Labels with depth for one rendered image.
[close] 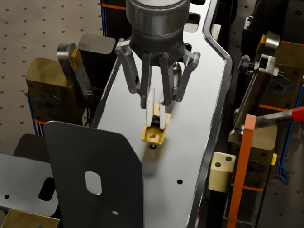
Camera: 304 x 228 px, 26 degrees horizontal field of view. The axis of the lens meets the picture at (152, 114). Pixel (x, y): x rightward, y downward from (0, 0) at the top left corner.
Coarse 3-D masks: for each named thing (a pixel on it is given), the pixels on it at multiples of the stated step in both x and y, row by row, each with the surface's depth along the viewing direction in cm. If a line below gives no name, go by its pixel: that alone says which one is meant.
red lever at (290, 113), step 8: (280, 112) 103; (288, 112) 103; (296, 112) 101; (256, 120) 105; (264, 120) 104; (272, 120) 103; (280, 120) 103; (288, 120) 102; (296, 120) 102; (256, 128) 106
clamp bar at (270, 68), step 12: (240, 60) 98; (264, 60) 96; (240, 72) 96; (252, 72) 96; (264, 72) 94; (276, 72) 96; (252, 84) 97; (264, 84) 96; (252, 96) 99; (240, 108) 106; (252, 108) 101; (240, 120) 104
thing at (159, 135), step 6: (156, 108) 114; (156, 114) 114; (168, 114) 114; (156, 120) 113; (168, 120) 113; (144, 126) 112; (150, 126) 112; (156, 126) 112; (144, 132) 111; (150, 132) 111; (156, 132) 111; (162, 132) 111; (144, 138) 110; (150, 138) 110; (156, 138) 110; (162, 138) 110
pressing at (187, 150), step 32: (224, 64) 125; (128, 96) 120; (160, 96) 120; (192, 96) 120; (224, 96) 119; (96, 128) 115; (128, 128) 115; (192, 128) 115; (160, 160) 111; (192, 160) 111; (96, 192) 107; (160, 192) 107; (192, 192) 107; (160, 224) 103; (192, 224) 103
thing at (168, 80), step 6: (162, 54) 97; (162, 60) 97; (162, 66) 99; (168, 66) 99; (162, 72) 100; (168, 72) 100; (162, 78) 102; (168, 78) 101; (162, 84) 103; (168, 84) 102; (168, 90) 103; (168, 96) 105; (168, 102) 105
